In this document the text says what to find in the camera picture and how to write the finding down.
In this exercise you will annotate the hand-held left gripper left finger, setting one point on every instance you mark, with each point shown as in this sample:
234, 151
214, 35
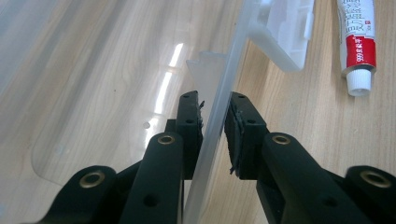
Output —
162, 174

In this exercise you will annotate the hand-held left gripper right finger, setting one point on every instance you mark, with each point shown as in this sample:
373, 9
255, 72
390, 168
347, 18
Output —
280, 174

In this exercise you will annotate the clear plastic storage box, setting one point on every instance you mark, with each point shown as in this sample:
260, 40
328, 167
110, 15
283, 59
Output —
214, 109

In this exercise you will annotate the red and white ointment tube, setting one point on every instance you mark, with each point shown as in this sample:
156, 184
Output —
359, 49

